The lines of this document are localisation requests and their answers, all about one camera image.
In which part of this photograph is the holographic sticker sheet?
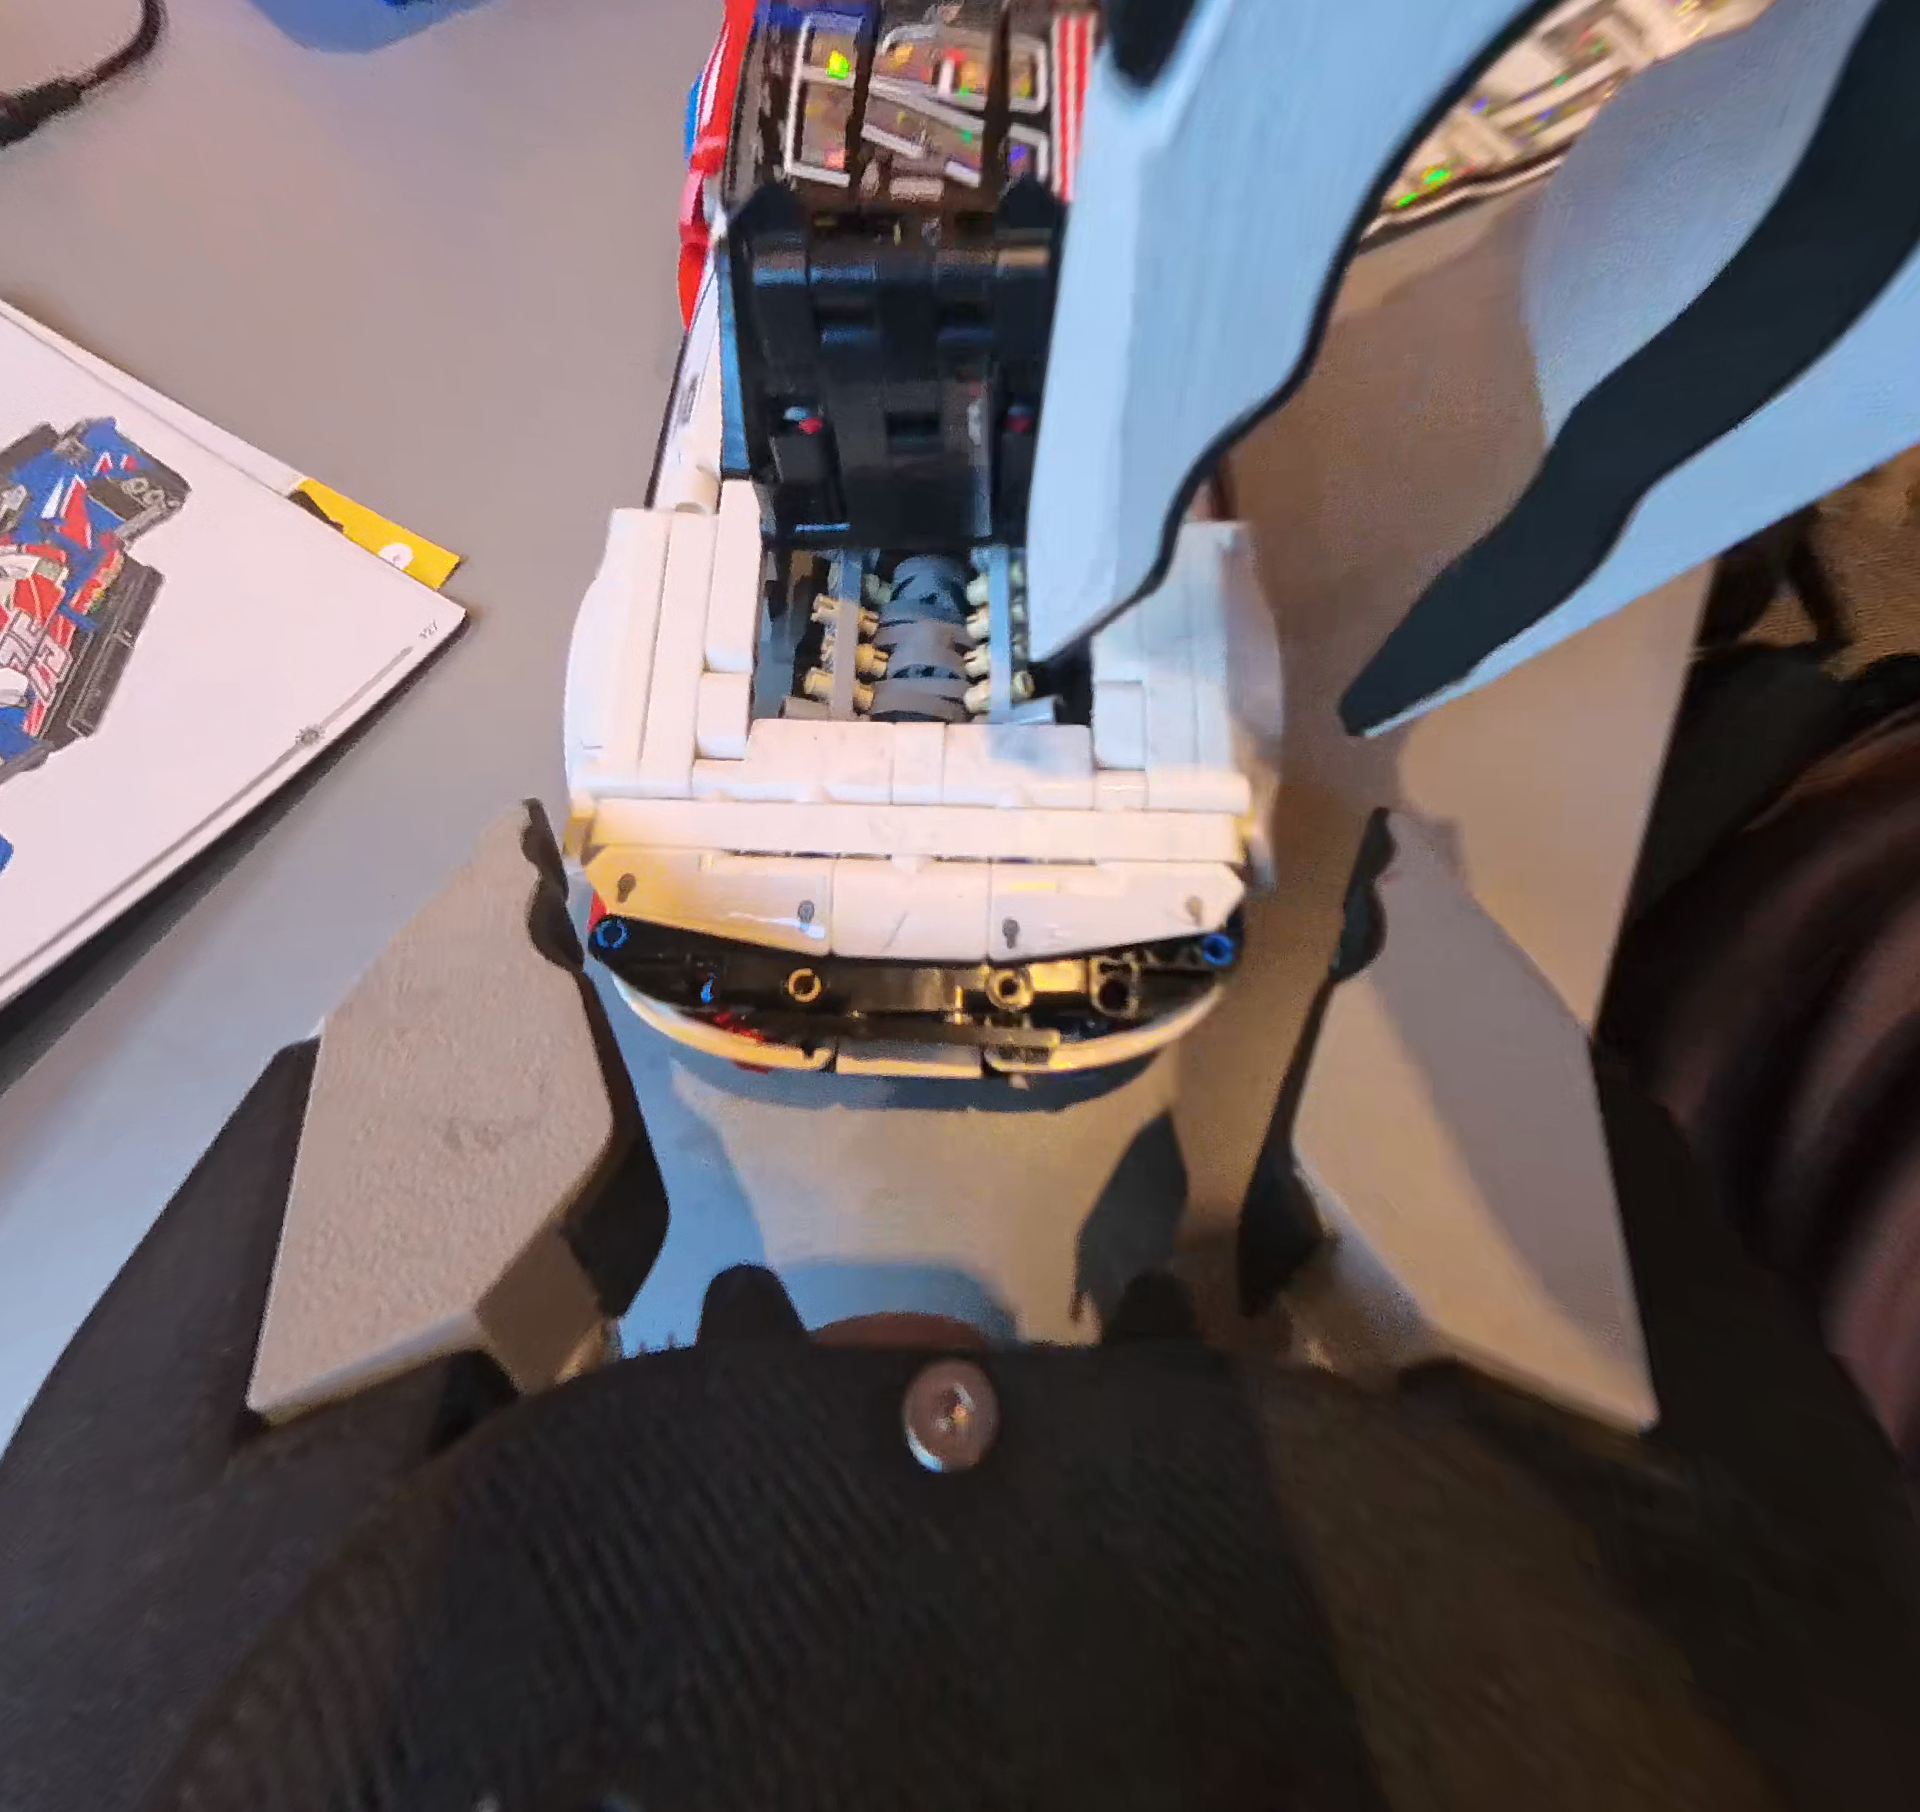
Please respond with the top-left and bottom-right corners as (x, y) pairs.
(1377, 0), (1824, 215)

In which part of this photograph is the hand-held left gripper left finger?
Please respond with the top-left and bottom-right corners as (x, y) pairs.
(243, 799), (670, 1423)

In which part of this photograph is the white brick model car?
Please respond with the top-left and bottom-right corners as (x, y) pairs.
(561, 0), (1288, 1086)

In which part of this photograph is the black usb cable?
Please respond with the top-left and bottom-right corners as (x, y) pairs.
(0, 0), (164, 153)

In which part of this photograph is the open instruction booklet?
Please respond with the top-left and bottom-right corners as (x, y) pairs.
(0, 296), (469, 1017)

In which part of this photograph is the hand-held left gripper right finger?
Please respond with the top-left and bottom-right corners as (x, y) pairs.
(1239, 809), (1658, 1436)

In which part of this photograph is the grey desk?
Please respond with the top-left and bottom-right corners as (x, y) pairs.
(0, 0), (1920, 1423)

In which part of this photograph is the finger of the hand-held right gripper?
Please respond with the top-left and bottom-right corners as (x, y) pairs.
(1024, 0), (1701, 667)
(1335, 0), (1920, 740)

